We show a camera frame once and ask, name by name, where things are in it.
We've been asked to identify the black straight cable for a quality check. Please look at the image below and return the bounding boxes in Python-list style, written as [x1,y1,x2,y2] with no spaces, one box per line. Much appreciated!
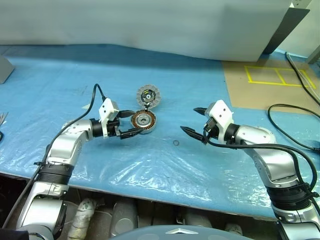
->
[285,51,320,106]

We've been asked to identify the gray rounded robot torso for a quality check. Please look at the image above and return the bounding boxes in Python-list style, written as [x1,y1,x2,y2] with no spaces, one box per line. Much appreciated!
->
[116,224,254,240]

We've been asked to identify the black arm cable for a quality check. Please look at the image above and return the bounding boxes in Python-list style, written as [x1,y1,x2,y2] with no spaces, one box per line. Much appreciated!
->
[1,83,107,230]
[202,129,320,201]

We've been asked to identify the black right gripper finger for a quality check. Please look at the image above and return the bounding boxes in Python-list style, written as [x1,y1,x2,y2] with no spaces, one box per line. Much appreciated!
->
[192,107,209,117]
[180,126,205,143]

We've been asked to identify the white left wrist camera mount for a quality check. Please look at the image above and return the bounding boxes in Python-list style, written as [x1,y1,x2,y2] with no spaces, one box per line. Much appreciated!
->
[98,98,120,140]

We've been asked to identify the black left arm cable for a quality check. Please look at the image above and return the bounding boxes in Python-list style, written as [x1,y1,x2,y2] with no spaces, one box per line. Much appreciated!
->
[1,83,107,230]

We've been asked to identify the gray round motor cover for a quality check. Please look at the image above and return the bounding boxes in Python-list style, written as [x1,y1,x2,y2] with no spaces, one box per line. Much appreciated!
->
[135,84,162,112]

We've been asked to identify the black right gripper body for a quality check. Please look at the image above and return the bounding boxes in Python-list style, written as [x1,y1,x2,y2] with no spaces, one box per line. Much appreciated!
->
[202,116,220,146]

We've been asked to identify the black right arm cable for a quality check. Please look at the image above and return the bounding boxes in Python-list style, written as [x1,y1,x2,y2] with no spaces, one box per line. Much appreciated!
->
[202,129,320,201]

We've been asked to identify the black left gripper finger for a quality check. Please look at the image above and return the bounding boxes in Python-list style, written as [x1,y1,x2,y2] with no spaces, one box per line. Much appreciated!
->
[119,128,142,140]
[118,109,137,119]

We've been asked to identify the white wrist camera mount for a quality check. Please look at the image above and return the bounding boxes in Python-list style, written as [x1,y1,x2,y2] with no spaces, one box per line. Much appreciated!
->
[204,99,235,145]
[98,98,120,140]

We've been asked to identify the blue plastic table sheet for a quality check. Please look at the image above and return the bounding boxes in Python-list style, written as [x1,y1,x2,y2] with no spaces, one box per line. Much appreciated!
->
[0,44,320,221]

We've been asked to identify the white wrapped rounded shape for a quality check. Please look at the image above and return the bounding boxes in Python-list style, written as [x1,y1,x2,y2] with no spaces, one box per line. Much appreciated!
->
[68,198,97,239]

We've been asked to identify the white backdrop board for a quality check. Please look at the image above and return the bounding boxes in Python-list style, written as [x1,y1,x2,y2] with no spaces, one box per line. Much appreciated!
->
[0,0,296,62]

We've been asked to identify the scissors with black handle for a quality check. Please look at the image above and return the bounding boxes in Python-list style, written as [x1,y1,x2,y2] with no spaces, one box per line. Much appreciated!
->
[0,111,9,145]

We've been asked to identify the black looped cable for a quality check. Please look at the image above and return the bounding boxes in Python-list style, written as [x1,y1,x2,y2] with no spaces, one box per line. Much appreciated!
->
[267,103,320,154]

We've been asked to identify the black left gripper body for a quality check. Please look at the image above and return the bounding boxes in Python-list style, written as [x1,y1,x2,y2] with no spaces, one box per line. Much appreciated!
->
[107,116,123,138]

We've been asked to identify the motor stator with copper windings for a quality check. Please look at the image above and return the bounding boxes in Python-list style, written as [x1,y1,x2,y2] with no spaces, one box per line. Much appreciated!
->
[130,110,158,135]

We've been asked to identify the gray rounded cylinder shape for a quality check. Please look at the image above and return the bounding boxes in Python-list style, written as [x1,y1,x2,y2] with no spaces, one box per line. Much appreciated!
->
[110,200,139,237]

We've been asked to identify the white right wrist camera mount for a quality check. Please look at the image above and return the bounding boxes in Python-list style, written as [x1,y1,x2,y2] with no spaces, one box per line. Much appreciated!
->
[204,99,235,145]

